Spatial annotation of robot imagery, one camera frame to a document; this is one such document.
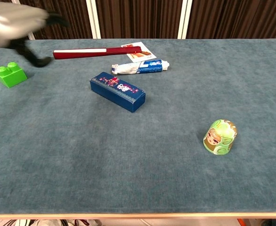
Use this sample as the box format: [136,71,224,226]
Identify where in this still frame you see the dark brown pleated curtain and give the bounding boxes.
[0,0,276,40]

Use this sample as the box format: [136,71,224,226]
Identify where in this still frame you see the green toy building block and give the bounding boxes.
[0,62,28,89]

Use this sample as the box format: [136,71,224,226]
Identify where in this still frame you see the green painted nesting doll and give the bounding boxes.
[203,119,238,156]

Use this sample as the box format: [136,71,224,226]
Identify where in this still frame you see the wooden table edge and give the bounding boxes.
[0,212,276,220]

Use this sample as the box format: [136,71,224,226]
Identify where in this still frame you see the grey black left robot hand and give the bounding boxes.
[0,1,69,68]

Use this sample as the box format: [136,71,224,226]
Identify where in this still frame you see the blue velvet table cloth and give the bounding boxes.
[0,39,276,215]

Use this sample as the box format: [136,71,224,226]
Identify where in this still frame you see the blue white toothpaste tube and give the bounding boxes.
[111,58,170,75]

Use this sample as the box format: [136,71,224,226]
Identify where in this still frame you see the white picture card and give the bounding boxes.
[121,41,157,63]

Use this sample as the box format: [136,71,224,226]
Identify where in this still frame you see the blue glasses case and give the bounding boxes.
[89,72,146,113]

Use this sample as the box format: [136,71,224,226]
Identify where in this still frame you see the dark red folded fan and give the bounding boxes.
[52,46,142,60]

